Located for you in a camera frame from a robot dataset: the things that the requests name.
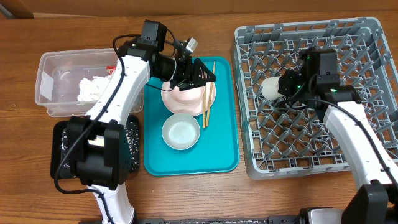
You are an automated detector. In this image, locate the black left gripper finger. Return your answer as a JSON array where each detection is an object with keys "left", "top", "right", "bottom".
[
  {"left": 178, "top": 80, "right": 206, "bottom": 91},
  {"left": 192, "top": 58, "right": 216, "bottom": 82}
]

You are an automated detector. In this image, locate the cream white cup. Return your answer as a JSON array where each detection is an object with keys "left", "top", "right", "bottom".
[{"left": 261, "top": 77, "right": 283, "bottom": 101}]

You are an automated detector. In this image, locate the grey small bowl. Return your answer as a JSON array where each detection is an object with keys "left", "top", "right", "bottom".
[{"left": 162, "top": 114, "right": 200, "bottom": 151}]

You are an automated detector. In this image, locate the red snack wrapper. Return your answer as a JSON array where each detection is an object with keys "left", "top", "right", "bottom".
[{"left": 106, "top": 66, "right": 116, "bottom": 75}]

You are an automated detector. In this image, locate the white napkin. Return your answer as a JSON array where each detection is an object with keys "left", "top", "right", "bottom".
[{"left": 77, "top": 75, "right": 112, "bottom": 101}]

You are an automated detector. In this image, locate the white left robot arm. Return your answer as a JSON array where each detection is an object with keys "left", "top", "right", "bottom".
[{"left": 60, "top": 37, "right": 216, "bottom": 223}]

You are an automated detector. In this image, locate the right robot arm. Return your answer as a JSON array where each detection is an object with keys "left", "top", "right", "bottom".
[{"left": 278, "top": 47, "right": 397, "bottom": 223}]

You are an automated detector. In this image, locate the grey dishwasher rack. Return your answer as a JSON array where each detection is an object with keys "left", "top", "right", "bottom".
[{"left": 231, "top": 17, "right": 397, "bottom": 180}]

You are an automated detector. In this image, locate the left wooden chopstick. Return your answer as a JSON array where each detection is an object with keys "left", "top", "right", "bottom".
[{"left": 202, "top": 85, "right": 206, "bottom": 129}]

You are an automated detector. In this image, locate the wooden chopstick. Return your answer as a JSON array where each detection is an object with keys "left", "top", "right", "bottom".
[
  {"left": 202, "top": 85, "right": 206, "bottom": 129},
  {"left": 205, "top": 61, "right": 216, "bottom": 127}
]

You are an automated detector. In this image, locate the right wooden chopstick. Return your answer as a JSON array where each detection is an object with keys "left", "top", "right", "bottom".
[{"left": 205, "top": 61, "right": 216, "bottom": 127}]

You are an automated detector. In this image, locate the pink plate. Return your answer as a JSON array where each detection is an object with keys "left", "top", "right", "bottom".
[{"left": 161, "top": 83, "right": 216, "bottom": 116}]

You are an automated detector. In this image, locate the teal plastic tray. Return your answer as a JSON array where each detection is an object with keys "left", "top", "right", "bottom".
[{"left": 143, "top": 57, "right": 239, "bottom": 176}]

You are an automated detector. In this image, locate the clear plastic bin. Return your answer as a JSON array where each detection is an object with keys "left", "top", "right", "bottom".
[{"left": 34, "top": 47, "right": 145, "bottom": 118}]

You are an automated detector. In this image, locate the black plastic tray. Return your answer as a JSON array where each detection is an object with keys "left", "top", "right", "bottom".
[{"left": 50, "top": 115, "right": 139, "bottom": 178}]

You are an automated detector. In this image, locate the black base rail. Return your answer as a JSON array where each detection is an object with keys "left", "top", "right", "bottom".
[{"left": 77, "top": 207, "right": 354, "bottom": 224}]

